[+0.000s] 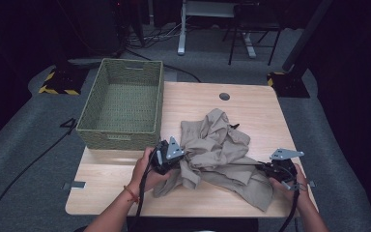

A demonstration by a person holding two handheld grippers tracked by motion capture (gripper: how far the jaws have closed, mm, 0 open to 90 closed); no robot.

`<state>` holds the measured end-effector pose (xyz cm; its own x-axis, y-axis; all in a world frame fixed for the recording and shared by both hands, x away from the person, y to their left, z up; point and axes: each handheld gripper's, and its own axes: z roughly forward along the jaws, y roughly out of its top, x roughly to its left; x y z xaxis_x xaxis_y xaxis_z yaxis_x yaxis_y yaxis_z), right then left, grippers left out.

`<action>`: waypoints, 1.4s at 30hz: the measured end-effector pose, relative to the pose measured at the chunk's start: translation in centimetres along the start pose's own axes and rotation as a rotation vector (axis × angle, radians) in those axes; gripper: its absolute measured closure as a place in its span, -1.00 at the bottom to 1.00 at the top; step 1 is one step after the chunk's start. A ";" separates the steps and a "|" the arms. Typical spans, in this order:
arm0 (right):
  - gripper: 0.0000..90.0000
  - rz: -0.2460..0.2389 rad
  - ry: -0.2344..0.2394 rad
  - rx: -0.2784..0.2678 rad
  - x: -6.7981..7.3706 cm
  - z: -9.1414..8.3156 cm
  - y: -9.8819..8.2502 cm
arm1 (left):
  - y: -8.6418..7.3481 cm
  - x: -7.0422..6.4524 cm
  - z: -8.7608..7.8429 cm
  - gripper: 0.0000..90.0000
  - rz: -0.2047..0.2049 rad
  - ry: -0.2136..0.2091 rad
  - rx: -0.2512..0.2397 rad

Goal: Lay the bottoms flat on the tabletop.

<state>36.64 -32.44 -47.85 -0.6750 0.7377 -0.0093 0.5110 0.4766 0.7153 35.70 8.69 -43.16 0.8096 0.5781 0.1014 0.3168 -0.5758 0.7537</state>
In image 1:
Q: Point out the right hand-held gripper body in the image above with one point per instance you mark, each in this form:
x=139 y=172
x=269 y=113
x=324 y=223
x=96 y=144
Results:
x=283 y=170

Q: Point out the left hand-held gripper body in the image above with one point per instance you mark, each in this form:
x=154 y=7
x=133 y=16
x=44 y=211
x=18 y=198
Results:
x=161 y=161

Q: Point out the khaki pants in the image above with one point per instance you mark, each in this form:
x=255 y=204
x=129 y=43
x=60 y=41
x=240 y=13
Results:
x=219 y=154

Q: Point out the green woven basket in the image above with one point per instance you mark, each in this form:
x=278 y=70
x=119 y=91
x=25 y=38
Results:
x=125 y=106

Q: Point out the person's left hand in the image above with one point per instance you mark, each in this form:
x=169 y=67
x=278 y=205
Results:
x=145 y=175

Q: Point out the person's right hand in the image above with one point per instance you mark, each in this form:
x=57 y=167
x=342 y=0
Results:
x=298 y=190

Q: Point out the grey tape piece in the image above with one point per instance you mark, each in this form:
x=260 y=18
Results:
x=75 y=185
x=312 y=184

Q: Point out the grey table grommet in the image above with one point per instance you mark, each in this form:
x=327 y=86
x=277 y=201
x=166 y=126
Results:
x=224 y=96

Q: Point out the black yellow-striped stand base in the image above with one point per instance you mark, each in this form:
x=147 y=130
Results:
x=290 y=85
x=64 y=82

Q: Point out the black slanted pole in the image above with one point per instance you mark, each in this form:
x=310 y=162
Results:
x=306 y=35

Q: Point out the black metal chair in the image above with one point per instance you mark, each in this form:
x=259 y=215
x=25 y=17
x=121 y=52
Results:
x=254 y=25

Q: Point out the white desk frame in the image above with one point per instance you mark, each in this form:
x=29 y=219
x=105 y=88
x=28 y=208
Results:
x=182 y=32

